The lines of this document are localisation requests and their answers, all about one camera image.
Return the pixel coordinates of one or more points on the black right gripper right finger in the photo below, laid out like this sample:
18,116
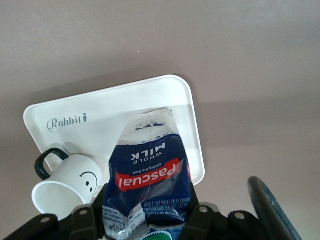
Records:
207,225

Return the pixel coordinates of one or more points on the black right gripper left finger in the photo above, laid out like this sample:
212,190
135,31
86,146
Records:
82,222

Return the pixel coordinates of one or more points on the blue milk carton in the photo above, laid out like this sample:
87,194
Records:
147,175

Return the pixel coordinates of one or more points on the cream rabbit print tray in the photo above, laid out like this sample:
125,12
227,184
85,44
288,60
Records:
100,120

